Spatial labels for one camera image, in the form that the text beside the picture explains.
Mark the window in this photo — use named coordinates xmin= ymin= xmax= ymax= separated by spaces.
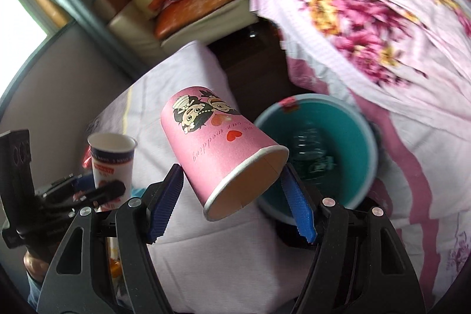
xmin=0 ymin=0 xmax=70 ymax=90

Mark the pink floral quilt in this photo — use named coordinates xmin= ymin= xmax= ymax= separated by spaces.
xmin=250 ymin=0 xmax=471 ymax=307

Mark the pink cartoon paper cup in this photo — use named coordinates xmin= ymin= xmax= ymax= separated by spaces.
xmin=160 ymin=86 xmax=289 ymax=222

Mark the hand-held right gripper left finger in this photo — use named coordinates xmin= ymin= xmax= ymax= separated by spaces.
xmin=37 ymin=163 xmax=185 ymax=314

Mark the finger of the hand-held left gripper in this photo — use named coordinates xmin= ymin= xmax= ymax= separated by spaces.
xmin=79 ymin=180 xmax=126 ymax=207
xmin=52 ymin=173 xmax=93 ymax=194

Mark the person's left forearm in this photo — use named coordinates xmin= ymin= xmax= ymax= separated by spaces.
xmin=23 ymin=250 xmax=56 ymax=303

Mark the orange seat cushion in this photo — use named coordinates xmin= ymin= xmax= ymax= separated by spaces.
xmin=155 ymin=0 xmax=249 ymax=39

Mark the cream leather sofa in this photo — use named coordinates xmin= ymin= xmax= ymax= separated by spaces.
xmin=92 ymin=0 xmax=258 ymax=57

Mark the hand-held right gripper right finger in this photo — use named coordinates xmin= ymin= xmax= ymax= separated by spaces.
xmin=281 ymin=165 xmax=427 ymax=314

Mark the teal plastic bin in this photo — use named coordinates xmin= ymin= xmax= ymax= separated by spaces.
xmin=254 ymin=93 xmax=379 ymax=226

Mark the teal curtain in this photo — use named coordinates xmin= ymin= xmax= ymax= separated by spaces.
xmin=18 ymin=0 xmax=127 ymax=70

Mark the white paper cup red label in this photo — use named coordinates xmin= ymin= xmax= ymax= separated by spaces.
xmin=87 ymin=133 xmax=137 ymax=212

